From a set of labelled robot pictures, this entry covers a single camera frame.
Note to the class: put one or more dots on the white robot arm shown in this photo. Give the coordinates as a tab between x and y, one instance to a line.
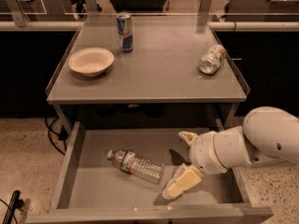
268	136

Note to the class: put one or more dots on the clear plastic water bottle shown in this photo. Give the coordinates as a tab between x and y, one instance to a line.
133	164

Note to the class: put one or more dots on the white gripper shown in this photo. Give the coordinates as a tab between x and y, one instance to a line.
203	152

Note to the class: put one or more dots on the grey counter cabinet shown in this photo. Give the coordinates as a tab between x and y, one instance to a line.
160	69

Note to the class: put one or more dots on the black stick object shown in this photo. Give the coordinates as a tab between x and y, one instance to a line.
14	204

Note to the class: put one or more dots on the silver soda can lying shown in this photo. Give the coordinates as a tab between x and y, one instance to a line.
212	60

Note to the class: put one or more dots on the blue silver energy drink can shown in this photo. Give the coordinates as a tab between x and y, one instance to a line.
125	30

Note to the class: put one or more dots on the white paper bowl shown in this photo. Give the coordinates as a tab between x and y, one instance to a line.
91	62

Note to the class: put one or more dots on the grey open drawer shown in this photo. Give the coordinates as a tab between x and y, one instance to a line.
90	190

